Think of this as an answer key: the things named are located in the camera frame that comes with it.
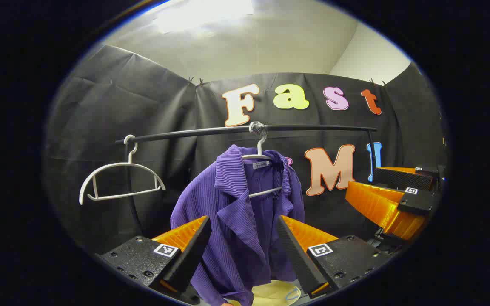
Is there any purple ribbed jacket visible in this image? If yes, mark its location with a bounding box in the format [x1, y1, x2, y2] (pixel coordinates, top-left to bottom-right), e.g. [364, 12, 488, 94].
[171, 145, 305, 306]

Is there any white hanger with taped hook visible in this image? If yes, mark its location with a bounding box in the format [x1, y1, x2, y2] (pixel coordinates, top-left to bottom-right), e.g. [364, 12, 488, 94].
[242, 122, 283, 198]

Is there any beige laundry hamper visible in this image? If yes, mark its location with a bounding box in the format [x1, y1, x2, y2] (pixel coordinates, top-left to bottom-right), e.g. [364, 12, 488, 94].
[228, 280, 302, 306]

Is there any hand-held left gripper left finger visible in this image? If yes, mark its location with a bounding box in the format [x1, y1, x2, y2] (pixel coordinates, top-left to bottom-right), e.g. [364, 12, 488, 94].
[95, 215, 212, 305]

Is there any black clothes rail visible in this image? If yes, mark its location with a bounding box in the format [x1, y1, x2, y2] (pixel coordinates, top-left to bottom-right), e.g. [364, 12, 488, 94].
[115, 123, 377, 238]

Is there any white plastic hanger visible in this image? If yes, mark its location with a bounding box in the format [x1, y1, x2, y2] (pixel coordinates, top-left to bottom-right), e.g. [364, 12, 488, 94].
[79, 135, 166, 205]

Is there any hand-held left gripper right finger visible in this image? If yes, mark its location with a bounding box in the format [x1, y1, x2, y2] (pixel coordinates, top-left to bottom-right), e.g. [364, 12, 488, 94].
[276, 215, 392, 300]

